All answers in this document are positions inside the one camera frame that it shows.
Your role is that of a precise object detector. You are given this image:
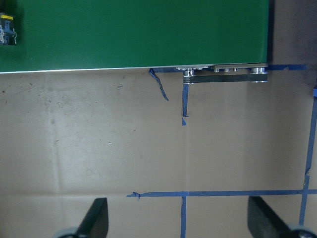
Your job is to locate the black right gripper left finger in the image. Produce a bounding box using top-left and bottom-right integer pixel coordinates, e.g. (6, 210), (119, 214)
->
(75, 198), (108, 238)

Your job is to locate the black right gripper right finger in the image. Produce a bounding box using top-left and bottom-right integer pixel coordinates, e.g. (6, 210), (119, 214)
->
(247, 196), (291, 238)

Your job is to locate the yellow push button switch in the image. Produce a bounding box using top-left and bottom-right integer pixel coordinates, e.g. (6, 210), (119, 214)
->
(0, 12), (17, 46)

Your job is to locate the green conveyor belt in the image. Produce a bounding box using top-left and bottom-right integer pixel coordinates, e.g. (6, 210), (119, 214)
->
(0, 0), (269, 82)

